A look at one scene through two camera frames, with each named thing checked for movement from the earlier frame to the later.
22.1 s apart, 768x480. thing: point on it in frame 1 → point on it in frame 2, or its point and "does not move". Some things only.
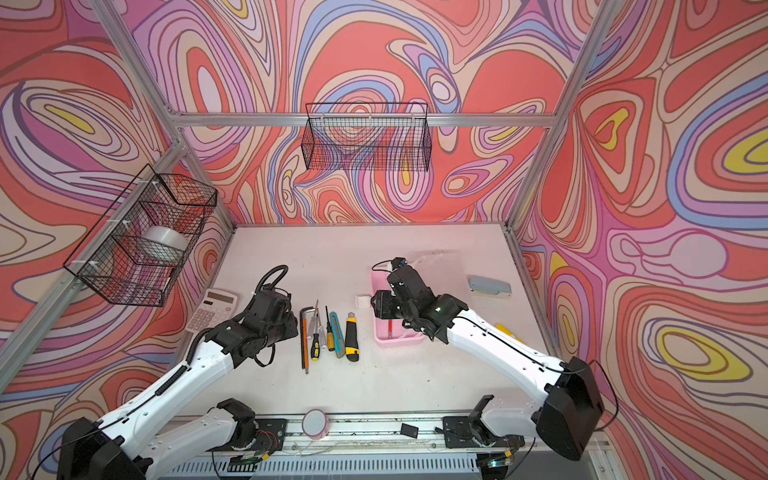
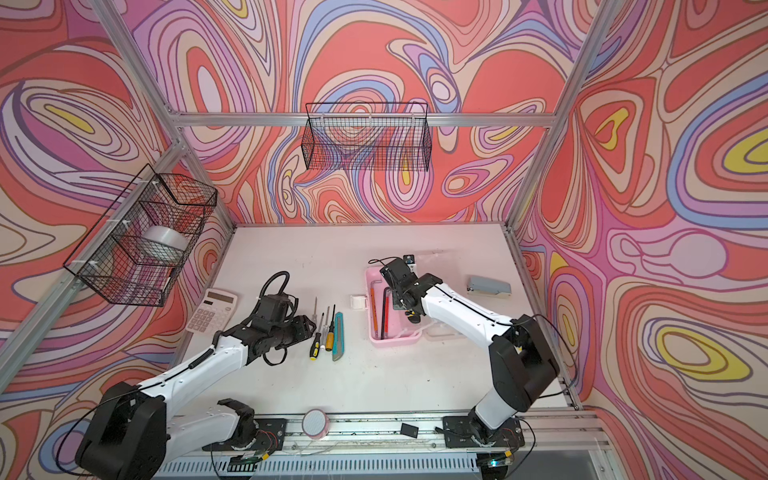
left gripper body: [286, 329] does not move
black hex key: [301, 310] → [383, 312]
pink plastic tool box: [389, 331] does not move
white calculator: [216, 306] does not move
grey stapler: [488, 286] does not move
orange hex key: [305, 342] → [372, 283]
